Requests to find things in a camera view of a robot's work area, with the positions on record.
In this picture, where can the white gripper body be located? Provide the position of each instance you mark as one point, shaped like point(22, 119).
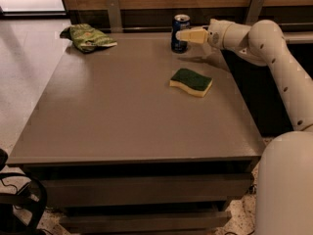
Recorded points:
point(215, 34)

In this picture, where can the blue pepsi can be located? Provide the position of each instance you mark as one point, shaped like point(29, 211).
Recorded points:
point(179, 23)

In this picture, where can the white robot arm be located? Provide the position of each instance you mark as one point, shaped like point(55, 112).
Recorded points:
point(284, 195)

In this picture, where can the green jalapeno chip bag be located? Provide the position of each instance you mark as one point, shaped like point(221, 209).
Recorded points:
point(86, 38)

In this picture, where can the green and yellow sponge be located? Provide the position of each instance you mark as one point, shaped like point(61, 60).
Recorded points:
point(191, 82)

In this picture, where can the grey upper drawer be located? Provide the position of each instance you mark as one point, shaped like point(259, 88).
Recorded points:
point(94, 192)

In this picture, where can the grey drawer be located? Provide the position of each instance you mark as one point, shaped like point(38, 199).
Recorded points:
point(160, 222)
point(94, 192)

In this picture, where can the grey lower drawer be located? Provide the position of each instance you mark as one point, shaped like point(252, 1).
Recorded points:
point(160, 222)

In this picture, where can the black chair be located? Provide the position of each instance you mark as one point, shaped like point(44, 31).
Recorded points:
point(31, 197)

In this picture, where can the right metal bracket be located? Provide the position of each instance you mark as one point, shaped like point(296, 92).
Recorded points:
point(253, 11)

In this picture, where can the metal bracket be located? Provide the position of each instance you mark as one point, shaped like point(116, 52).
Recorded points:
point(114, 16)
point(253, 11)

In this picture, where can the horizontal metal rail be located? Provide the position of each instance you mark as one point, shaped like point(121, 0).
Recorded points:
point(287, 27)

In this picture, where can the left metal bracket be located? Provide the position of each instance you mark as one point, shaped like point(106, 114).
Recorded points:
point(114, 16)

